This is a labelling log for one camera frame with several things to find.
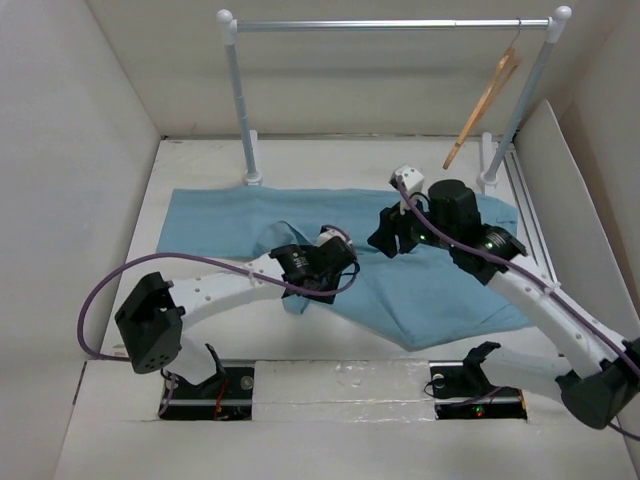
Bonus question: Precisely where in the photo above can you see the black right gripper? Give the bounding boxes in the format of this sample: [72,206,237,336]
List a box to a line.
[366,188,457,257]

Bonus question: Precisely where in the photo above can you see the light blue trousers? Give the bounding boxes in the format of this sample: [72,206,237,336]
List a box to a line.
[157,187,531,350]

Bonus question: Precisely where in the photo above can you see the wooden clothes hanger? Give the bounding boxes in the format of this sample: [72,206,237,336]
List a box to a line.
[442,18,522,170]

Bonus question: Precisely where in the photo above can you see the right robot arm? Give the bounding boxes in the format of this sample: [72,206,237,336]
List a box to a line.
[368,169,639,430]

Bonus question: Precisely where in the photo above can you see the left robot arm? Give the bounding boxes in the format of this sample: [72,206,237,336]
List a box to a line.
[115,229,359,397]

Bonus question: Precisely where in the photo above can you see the white metal clothes rack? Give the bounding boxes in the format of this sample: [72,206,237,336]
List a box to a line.
[216,5,572,193]

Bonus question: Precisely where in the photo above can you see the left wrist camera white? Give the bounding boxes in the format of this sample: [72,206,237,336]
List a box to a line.
[315,225,353,248]

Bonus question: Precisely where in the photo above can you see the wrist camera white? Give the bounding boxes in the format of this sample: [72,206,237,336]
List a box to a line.
[315,225,353,248]
[389,165,425,194]

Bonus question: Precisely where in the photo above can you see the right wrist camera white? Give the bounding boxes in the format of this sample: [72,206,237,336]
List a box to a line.
[389,165,425,194]

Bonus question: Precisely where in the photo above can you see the aluminium rail on right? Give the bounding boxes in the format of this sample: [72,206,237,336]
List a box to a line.
[503,146,557,281]

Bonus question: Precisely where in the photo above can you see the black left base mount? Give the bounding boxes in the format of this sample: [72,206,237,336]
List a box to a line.
[158,362,255,422]

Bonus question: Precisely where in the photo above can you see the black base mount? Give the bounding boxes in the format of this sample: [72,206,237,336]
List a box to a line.
[423,361,528,421]
[158,362,255,422]

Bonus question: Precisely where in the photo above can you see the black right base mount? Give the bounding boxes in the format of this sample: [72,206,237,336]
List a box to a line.
[423,361,528,421]

